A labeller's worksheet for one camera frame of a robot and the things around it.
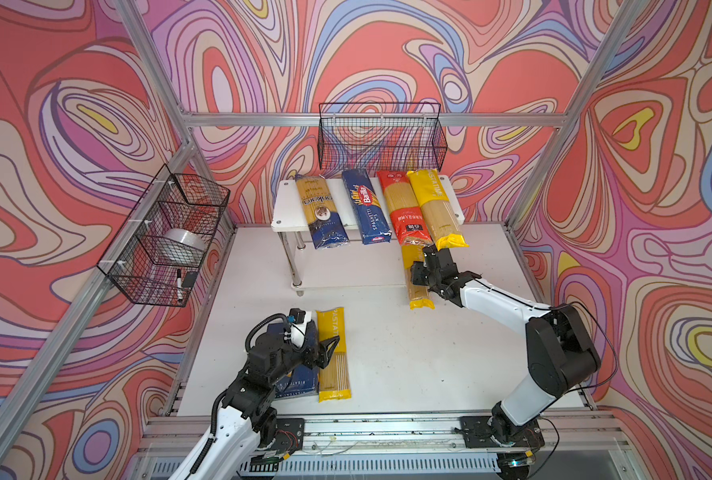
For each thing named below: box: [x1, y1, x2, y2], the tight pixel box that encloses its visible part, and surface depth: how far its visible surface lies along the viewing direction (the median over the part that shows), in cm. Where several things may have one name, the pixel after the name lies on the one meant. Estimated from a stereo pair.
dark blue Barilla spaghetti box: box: [342, 168, 393, 245], surface depth 73 cm
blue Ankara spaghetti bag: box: [295, 174, 349, 250], surface depth 74 cm
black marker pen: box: [177, 268, 183, 302], surface depth 73 cm
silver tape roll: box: [158, 228, 206, 260], surface depth 73 cm
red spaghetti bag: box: [377, 170, 433, 246], surface depth 75 cm
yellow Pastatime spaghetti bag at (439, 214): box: [407, 168, 469, 251], surface depth 73 cm
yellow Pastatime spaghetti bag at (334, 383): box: [316, 307, 352, 403], surface depth 83 cm
